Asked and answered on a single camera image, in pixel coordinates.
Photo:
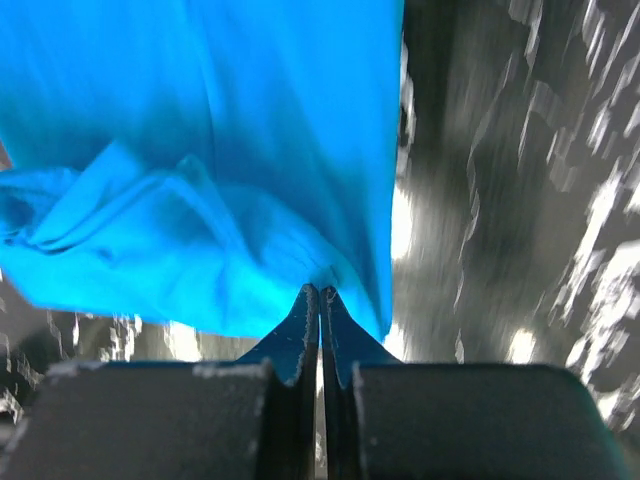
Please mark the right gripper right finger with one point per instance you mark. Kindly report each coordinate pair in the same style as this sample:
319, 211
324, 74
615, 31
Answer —
387, 419

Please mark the bright blue t shirt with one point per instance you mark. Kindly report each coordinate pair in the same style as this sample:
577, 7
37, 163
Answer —
200, 161

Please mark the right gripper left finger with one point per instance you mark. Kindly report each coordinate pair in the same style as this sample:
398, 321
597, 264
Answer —
251, 418

